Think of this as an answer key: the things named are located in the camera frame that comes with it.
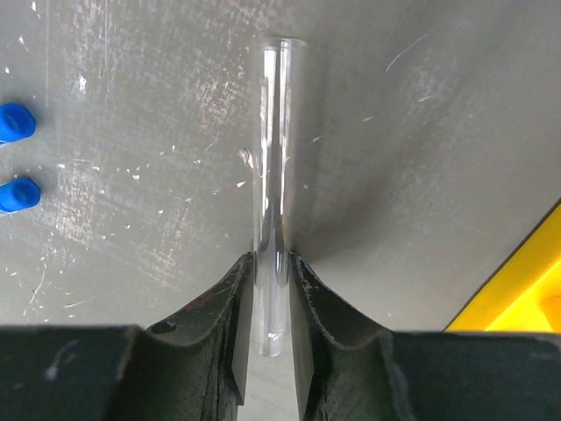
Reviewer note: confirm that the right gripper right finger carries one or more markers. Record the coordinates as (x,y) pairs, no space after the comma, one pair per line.
(348,367)

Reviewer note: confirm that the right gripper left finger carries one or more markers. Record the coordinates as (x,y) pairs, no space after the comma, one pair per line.
(191,365)

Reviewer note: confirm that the yellow test tube rack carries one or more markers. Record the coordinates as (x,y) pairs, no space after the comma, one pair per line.
(524,293)

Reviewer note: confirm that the glass test tube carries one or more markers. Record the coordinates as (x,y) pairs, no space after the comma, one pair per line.
(277,75)

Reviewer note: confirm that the blue capped tube middle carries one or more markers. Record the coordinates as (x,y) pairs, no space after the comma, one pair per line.
(18,195)

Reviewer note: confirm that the blue capped tube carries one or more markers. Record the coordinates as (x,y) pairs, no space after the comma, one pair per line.
(18,195)
(16,123)

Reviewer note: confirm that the blue capped tube upper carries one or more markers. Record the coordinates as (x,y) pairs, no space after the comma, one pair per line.
(16,123)

